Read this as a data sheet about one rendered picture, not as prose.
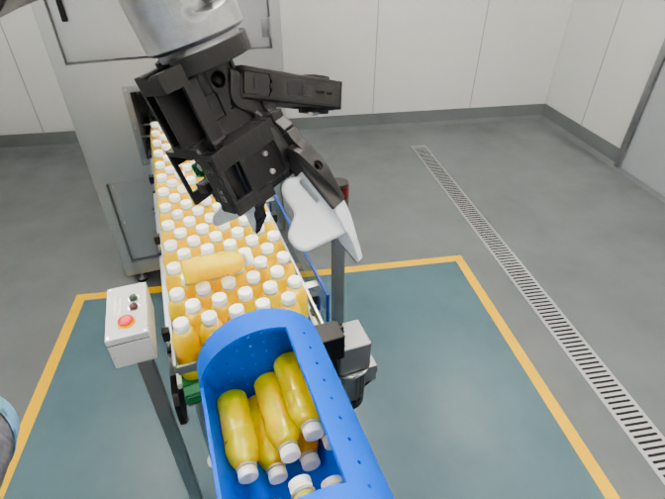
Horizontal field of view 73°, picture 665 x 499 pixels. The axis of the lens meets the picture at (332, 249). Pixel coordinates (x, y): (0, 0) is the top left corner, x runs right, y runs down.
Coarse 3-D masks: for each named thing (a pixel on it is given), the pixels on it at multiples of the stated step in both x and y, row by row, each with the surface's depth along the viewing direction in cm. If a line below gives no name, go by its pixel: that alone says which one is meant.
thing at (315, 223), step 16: (304, 176) 37; (288, 192) 36; (304, 192) 37; (304, 208) 37; (320, 208) 37; (336, 208) 37; (304, 224) 36; (320, 224) 37; (336, 224) 37; (352, 224) 38; (304, 240) 36; (320, 240) 37; (352, 240) 38; (352, 256) 39
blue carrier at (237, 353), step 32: (256, 320) 93; (288, 320) 95; (224, 352) 99; (256, 352) 102; (320, 352) 92; (224, 384) 104; (320, 384) 83; (320, 416) 77; (352, 416) 82; (224, 448) 92; (320, 448) 97; (352, 448) 74; (224, 480) 85; (256, 480) 92; (288, 480) 94; (320, 480) 93; (352, 480) 68; (384, 480) 74
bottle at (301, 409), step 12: (276, 360) 98; (288, 360) 96; (276, 372) 97; (288, 372) 94; (300, 372) 94; (288, 384) 92; (300, 384) 91; (288, 396) 90; (300, 396) 89; (288, 408) 89; (300, 408) 88; (312, 408) 88; (300, 420) 87; (312, 420) 86
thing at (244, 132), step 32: (160, 64) 32; (192, 64) 31; (224, 64) 33; (160, 96) 32; (192, 96) 32; (224, 96) 34; (192, 128) 34; (224, 128) 34; (256, 128) 34; (288, 128) 36; (224, 160) 32; (256, 160) 35; (288, 160) 37; (192, 192) 38; (224, 192) 34; (256, 192) 35
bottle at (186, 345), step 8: (192, 328) 115; (176, 336) 113; (184, 336) 113; (192, 336) 114; (176, 344) 113; (184, 344) 113; (192, 344) 114; (200, 344) 118; (176, 352) 115; (184, 352) 114; (192, 352) 116; (184, 360) 116; (192, 360) 117; (184, 376) 121; (192, 376) 120
